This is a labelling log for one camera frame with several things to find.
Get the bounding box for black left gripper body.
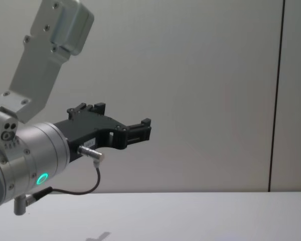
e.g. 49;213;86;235
54;112;122;162

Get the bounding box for thin dark cable silver plugs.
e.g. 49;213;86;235
13;146;106;216

